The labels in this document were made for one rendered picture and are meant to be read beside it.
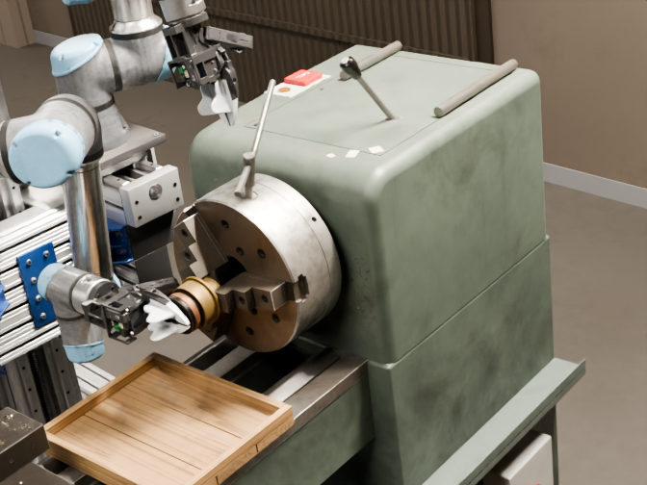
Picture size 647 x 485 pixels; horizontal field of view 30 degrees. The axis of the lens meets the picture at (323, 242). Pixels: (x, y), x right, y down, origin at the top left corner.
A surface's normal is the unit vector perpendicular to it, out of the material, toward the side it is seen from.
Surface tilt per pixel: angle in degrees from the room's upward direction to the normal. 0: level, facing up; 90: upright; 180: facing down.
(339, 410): 90
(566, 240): 0
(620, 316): 0
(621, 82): 90
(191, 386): 0
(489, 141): 90
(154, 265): 90
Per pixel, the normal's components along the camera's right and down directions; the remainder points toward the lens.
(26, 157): 0.04, 0.45
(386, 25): -0.71, 0.40
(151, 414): -0.12, -0.88
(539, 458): 0.76, 0.22
